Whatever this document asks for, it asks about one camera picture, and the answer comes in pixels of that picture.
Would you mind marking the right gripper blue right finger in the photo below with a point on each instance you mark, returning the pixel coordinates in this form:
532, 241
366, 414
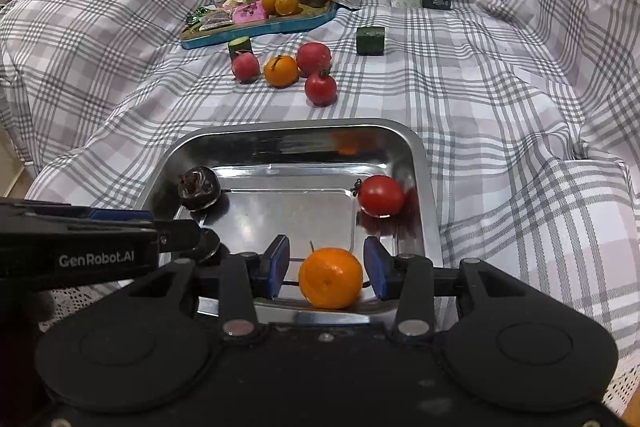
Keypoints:
407, 280

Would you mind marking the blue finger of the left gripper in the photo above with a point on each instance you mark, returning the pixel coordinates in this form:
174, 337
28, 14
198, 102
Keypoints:
120, 215
177, 235

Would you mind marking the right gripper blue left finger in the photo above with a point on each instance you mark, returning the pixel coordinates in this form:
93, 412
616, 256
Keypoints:
244, 277

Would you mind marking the dark mangosteen front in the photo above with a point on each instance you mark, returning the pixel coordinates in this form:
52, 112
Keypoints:
198, 188

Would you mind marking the red tomato without stem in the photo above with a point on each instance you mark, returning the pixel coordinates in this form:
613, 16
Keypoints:
379, 196

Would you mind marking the small pink radish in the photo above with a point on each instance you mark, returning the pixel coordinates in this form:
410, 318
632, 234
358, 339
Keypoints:
245, 67

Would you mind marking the orange mandarin with stem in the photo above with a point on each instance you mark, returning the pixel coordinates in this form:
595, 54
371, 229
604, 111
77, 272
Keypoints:
281, 71

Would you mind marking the red tomato with stem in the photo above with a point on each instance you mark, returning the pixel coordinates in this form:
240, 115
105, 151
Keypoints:
321, 88

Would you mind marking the cucumber piece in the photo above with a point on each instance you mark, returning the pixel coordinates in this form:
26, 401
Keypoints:
238, 46
370, 40

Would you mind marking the large red radish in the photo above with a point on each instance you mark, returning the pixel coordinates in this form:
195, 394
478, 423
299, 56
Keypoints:
313, 57

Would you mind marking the stainless steel tray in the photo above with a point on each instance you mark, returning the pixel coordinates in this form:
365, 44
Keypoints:
296, 179

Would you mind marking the blue snack tray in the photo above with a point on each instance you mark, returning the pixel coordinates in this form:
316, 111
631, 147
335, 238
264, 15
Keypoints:
308, 19

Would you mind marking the green foil candy wrapper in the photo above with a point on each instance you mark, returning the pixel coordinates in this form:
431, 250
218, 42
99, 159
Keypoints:
193, 17

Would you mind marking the dark patterned snack packet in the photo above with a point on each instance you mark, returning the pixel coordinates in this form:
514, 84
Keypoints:
215, 19

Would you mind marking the pink snack packet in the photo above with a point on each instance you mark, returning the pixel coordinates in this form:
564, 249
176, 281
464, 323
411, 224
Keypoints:
252, 12

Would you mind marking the small orange in tray left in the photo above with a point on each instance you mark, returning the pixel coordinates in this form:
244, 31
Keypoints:
269, 6

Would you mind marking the small orange in tray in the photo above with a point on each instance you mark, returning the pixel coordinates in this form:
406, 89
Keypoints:
286, 7
269, 6

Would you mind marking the small orange in tray right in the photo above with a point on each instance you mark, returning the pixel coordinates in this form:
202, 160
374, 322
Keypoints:
286, 7

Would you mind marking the plaid grey white cloth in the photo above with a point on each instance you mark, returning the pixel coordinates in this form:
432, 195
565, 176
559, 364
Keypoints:
528, 111

